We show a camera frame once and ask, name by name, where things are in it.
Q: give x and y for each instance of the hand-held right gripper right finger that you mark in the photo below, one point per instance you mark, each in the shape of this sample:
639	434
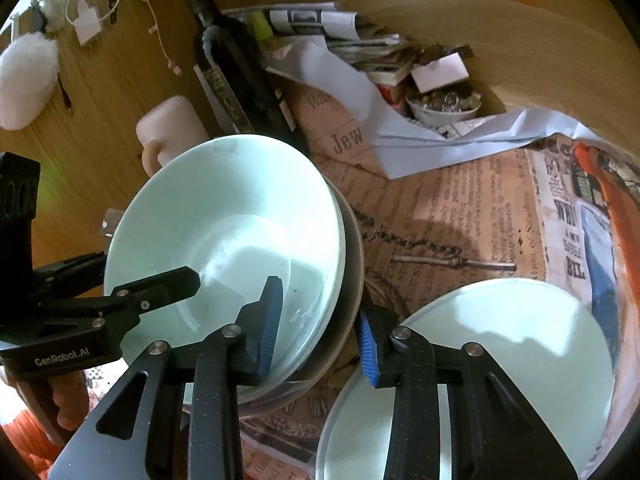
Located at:
367	350

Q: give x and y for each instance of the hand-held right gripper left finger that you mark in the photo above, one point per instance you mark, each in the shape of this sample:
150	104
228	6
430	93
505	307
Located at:
267	330

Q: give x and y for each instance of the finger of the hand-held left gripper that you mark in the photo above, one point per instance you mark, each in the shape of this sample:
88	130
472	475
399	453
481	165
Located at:
75	270
160	285

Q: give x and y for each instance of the grey-brown plate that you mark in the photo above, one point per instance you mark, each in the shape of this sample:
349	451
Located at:
354	270

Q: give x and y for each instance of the mint green bowl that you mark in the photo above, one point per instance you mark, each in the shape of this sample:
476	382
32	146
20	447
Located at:
225	195

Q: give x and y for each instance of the mint green plate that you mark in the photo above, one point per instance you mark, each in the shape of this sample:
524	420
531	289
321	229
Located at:
500	340

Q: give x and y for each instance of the person's left forearm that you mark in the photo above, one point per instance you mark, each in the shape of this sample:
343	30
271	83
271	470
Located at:
25	435

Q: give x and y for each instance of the person's left hand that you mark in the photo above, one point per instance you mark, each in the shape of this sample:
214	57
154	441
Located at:
70	400

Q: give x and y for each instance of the pale pink mug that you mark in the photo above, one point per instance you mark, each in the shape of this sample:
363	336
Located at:
170	120

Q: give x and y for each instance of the white pompom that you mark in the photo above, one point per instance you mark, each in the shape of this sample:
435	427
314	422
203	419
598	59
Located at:
25	80

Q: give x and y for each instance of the dark wine bottle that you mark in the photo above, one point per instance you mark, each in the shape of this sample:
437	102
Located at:
225	60

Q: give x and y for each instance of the white charger adapter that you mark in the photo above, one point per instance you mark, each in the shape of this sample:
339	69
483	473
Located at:
89	25

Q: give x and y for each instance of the small white bowl of beads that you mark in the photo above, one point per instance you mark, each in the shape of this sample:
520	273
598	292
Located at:
440	110

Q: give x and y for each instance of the white paper sheet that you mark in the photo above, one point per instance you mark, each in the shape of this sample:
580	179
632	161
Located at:
350	90

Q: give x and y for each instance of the yellow green highlighter pen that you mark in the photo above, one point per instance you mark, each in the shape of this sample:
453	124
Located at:
261	27

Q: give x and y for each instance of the small white paper box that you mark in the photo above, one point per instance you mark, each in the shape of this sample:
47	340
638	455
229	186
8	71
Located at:
440	70

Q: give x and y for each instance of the stack of booklets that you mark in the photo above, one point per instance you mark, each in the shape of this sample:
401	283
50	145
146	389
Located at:
380	55

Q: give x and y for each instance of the stack of papers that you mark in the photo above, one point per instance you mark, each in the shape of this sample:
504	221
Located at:
310	17

